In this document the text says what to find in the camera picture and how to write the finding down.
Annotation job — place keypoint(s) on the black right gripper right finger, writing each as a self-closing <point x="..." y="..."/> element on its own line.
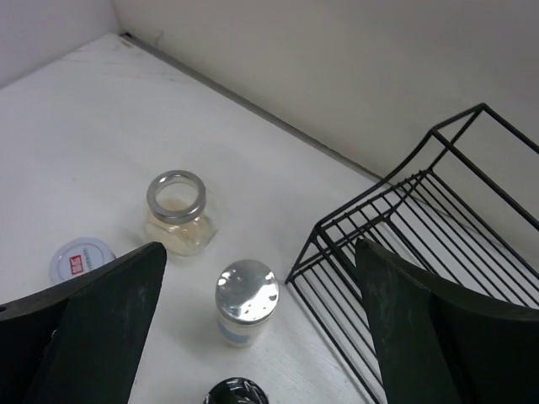
<point x="439" y="342"/>

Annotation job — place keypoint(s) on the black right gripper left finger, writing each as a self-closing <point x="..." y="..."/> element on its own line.
<point x="81" y="341"/>

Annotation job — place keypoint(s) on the round glass jar silver rim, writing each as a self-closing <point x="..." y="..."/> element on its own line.
<point x="182" y="213"/>

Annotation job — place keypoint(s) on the black-cap grinder bottle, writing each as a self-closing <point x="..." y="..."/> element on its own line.
<point x="236" y="390"/>

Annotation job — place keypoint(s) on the blue-label jar silver lid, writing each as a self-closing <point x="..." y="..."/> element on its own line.
<point x="246" y="295"/>

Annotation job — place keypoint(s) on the white-lid spice jar far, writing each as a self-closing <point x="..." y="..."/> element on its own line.
<point x="78" y="257"/>

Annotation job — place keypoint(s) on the black wire rack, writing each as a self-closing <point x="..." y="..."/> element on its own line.
<point x="462" y="205"/>

